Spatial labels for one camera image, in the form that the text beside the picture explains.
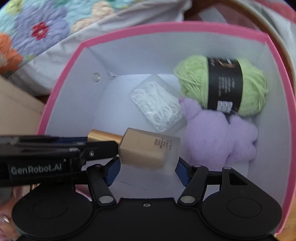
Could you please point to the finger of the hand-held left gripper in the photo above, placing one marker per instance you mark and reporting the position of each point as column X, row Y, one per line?
column 99, row 150
column 34, row 139

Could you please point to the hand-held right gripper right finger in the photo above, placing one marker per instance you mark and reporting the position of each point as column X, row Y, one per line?
column 182, row 172

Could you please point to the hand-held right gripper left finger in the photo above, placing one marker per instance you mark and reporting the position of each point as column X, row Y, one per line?
column 113, row 171

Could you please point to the beige foundation bottle gold cap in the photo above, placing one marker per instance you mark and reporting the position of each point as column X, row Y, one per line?
column 148, row 150

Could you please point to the pink cardboard box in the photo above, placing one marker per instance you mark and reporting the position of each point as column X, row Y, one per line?
column 69, row 115

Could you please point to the purple plush toy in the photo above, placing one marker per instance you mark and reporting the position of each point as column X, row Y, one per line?
column 208, row 139

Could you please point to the clear bag of floss picks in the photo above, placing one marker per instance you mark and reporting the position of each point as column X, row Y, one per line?
column 157, row 104

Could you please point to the green yarn ball black label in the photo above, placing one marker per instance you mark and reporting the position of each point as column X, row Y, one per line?
column 192, row 76

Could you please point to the person's left hand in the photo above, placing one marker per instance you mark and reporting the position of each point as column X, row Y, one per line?
column 5, row 220

